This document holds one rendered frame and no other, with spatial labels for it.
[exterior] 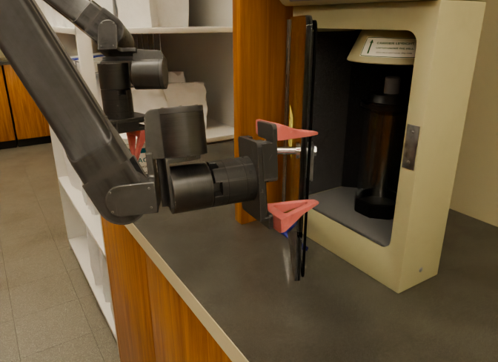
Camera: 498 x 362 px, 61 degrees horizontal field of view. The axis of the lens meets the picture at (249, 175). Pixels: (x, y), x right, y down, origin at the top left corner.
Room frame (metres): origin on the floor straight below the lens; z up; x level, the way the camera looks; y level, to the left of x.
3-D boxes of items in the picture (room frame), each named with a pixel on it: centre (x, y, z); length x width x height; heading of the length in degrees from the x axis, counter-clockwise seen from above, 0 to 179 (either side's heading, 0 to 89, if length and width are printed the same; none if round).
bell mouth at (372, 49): (0.78, -0.27, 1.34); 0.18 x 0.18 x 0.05
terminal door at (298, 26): (0.71, -0.08, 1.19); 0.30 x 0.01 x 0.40; 179
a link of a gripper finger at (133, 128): (0.82, 0.25, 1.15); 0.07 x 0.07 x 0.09; 41
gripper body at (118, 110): (0.82, 0.26, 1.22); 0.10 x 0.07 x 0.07; 131
